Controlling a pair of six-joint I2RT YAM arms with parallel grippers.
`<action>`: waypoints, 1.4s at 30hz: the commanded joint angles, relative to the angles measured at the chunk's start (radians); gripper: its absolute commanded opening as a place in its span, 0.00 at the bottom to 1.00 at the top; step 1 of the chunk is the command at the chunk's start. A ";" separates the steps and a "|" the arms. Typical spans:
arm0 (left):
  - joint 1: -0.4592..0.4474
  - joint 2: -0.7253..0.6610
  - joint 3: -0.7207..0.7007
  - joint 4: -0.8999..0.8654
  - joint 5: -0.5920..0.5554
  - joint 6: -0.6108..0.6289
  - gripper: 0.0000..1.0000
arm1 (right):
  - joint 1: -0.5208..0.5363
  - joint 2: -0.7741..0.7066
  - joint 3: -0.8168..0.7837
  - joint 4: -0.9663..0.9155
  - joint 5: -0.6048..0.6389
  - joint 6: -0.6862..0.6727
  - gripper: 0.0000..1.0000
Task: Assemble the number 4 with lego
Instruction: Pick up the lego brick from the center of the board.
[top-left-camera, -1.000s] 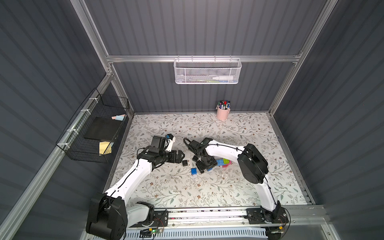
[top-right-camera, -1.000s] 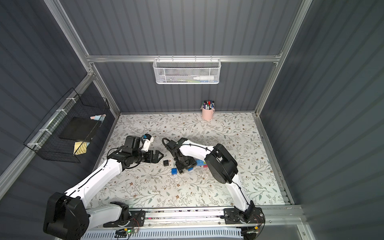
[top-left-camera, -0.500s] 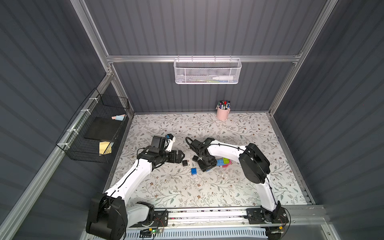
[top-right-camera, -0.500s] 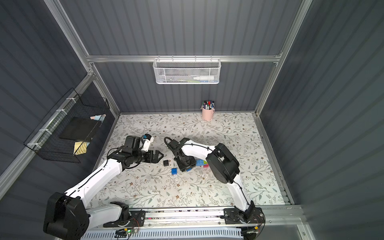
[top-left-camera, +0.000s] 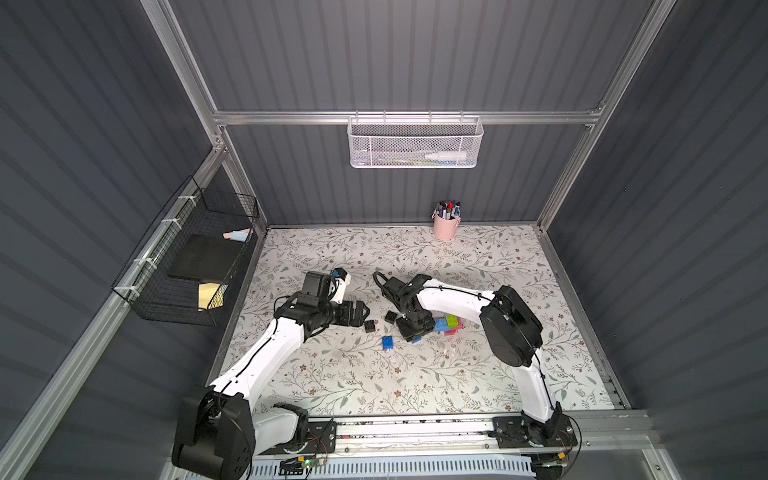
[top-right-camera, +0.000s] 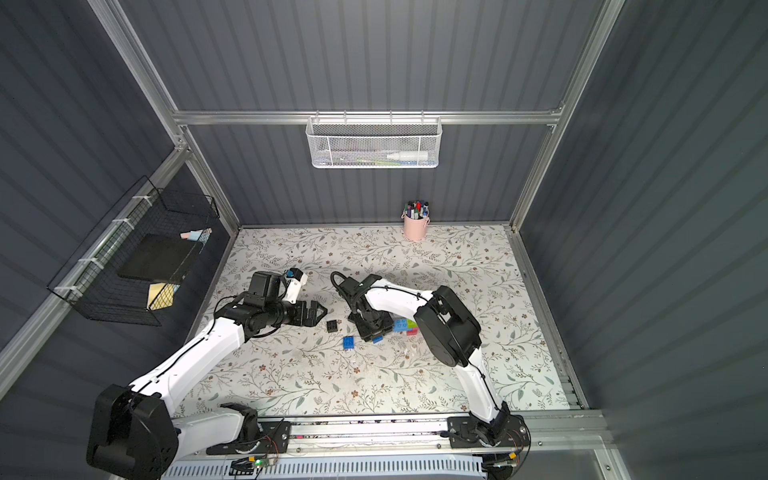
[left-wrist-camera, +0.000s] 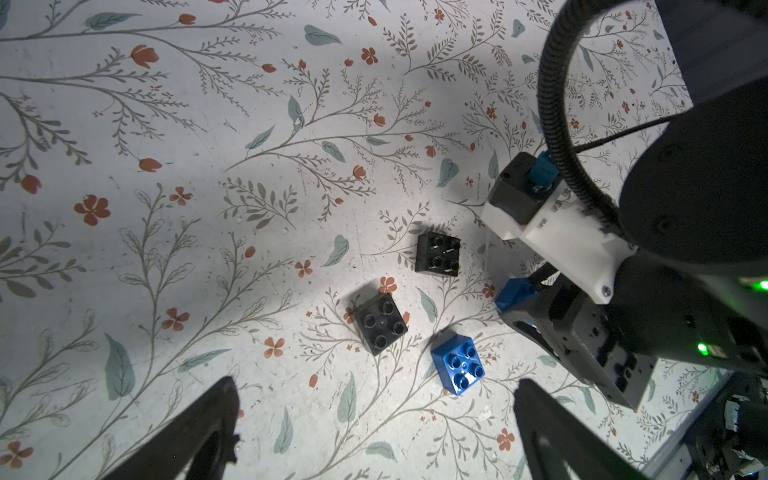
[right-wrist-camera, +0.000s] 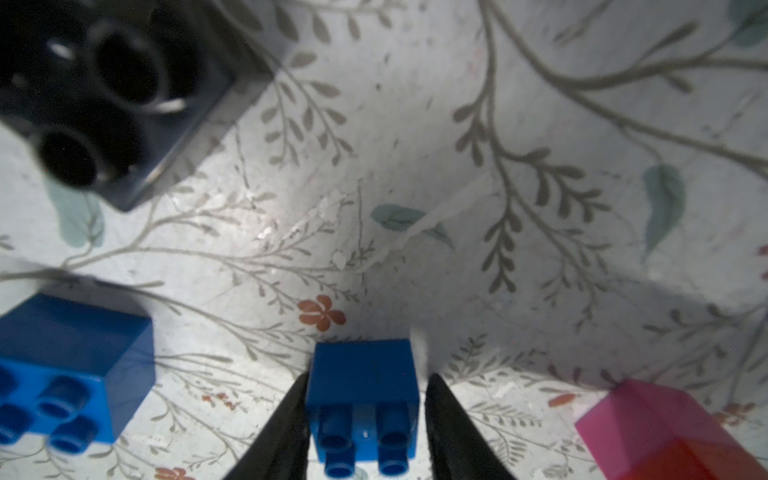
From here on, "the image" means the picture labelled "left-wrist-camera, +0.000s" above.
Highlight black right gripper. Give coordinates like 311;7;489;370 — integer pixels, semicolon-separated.
500;255;767;410

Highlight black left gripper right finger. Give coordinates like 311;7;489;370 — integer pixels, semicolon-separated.
514;379;644;480

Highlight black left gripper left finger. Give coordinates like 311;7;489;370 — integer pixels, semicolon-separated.
106;376;240;480

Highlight blue lego brick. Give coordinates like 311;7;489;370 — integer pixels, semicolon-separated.
495;278;538;313
431;334;486;396

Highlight black lego brick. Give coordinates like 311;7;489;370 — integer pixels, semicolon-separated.
414;232;461;277
355;293;408;356

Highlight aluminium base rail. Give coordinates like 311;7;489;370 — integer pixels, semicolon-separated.
642;373;767;479

